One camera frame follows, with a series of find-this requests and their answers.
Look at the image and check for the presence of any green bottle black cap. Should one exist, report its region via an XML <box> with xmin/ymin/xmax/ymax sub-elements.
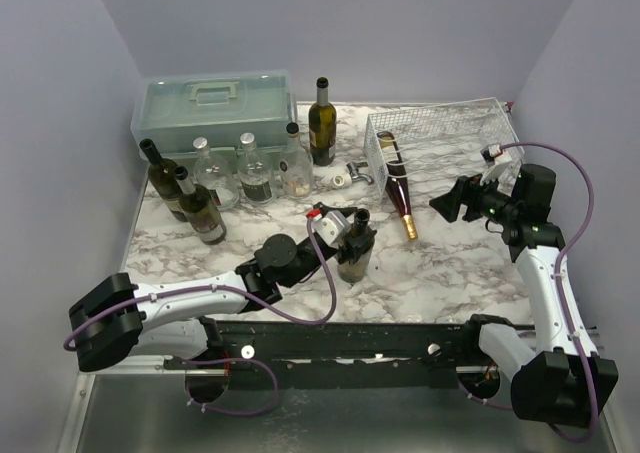
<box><xmin>337</xmin><ymin>209</ymin><xmax>373</xmax><ymax>283</ymax></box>

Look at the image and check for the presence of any clear glass wine bottle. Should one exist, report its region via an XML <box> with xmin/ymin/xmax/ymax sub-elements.
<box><xmin>278</xmin><ymin>122</ymin><xmax>313</xmax><ymax>198</ymax></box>

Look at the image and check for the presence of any clear bottle dark label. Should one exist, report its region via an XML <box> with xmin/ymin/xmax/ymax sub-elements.
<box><xmin>238</xmin><ymin>132</ymin><xmax>275</xmax><ymax>204</ymax></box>

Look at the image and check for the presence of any olive bottle silver cap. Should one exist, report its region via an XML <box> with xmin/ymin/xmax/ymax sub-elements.
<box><xmin>174</xmin><ymin>166</ymin><xmax>227</xmax><ymax>245</ymax></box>

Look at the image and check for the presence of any dark green brown-label wine bottle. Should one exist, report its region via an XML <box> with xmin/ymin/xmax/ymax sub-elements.
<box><xmin>308</xmin><ymin>77</ymin><xmax>337</xmax><ymax>166</ymax></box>

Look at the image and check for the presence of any clear bottle red cap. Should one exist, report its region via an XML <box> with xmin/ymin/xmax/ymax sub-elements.
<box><xmin>193</xmin><ymin>137</ymin><xmax>239</xmax><ymax>211</ymax></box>

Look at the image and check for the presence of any dark green bottle black neck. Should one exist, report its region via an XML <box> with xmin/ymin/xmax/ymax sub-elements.
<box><xmin>139</xmin><ymin>139</ymin><xmax>187</xmax><ymax>222</ymax></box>

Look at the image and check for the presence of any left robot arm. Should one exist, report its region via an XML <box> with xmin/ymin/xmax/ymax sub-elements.
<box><xmin>63</xmin><ymin>203</ymin><xmax>376</xmax><ymax>373</ymax></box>

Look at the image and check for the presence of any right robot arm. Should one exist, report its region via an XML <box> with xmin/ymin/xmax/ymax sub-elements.
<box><xmin>429</xmin><ymin>164</ymin><xmax>618</xmax><ymax>428</ymax></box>

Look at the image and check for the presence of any red bottle gold foil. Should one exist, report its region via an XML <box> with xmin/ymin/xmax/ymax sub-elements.
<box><xmin>377</xmin><ymin>131</ymin><xmax>419</xmax><ymax>241</ymax></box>

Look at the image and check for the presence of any white plastic pipe fitting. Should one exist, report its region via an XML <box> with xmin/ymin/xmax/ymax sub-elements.
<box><xmin>325</xmin><ymin>174</ymin><xmax>352</xmax><ymax>189</ymax></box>

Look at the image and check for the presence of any green plastic toolbox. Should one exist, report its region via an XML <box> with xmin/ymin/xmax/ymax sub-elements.
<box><xmin>130</xmin><ymin>70</ymin><xmax>298</xmax><ymax>167</ymax></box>

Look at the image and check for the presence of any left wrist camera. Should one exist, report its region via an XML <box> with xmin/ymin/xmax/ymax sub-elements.
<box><xmin>306</xmin><ymin>206</ymin><xmax>350</xmax><ymax>249</ymax></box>

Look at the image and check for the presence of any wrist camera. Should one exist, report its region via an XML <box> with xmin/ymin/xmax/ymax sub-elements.
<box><xmin>306</xmin><ymin>206</ymin><xmax>350</xmax><ymax>249</ymax></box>
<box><xmin>480</xmin><ymin>144</ymin><xmax>512</xmax><ymax>184</ymax></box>

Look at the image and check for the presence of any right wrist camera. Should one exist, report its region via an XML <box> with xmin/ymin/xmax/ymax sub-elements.
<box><xmin>480</xmin><ymin>144</ymin><xmax>512</xmax><ymax>184</ymax></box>

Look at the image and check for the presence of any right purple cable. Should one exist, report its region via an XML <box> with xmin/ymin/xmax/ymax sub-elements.
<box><xmin>457</xmin><ymin>141</ymin><xmax>600</xmax><ymax>444</ymax></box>

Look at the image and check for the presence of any white wire wine rack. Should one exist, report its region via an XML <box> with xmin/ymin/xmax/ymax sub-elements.
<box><xmin>364</xmin><ymin>98</ymin><xmax>518</xmax><ymax>198</ymax></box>

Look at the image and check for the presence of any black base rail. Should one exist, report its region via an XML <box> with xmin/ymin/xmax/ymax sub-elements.
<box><xmin>163</xmin><ymin>320</ymin><xmax>510</xmax><ymax>396</ymax></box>

